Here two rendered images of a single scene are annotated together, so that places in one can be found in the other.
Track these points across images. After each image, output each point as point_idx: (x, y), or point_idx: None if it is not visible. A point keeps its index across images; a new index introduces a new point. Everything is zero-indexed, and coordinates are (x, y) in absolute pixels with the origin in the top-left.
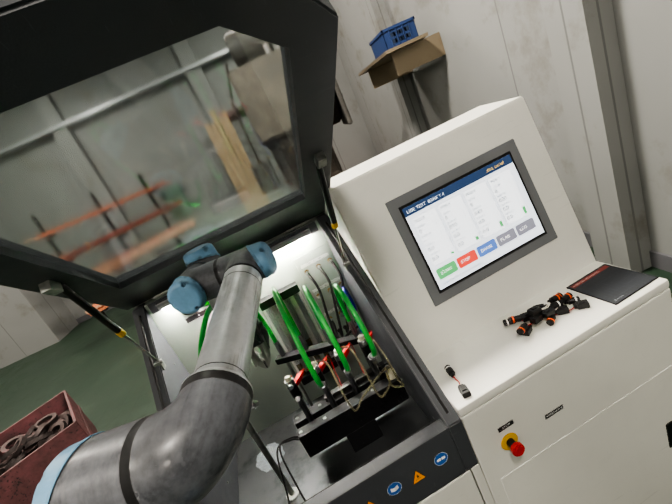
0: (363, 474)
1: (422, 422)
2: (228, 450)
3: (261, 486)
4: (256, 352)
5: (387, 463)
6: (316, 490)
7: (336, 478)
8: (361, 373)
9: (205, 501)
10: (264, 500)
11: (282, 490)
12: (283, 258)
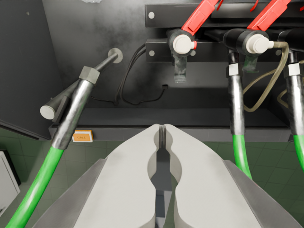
0: (196, 136)
1: (273, 64)
2: None
3: (75, 17)
4: (150, 160)
5: (220, 140)
6: (141, 67)
7: (164, 67)
8: (297, 6)
9: (16, 102)
10: (81, 40)
11: (103, 42)
12: None
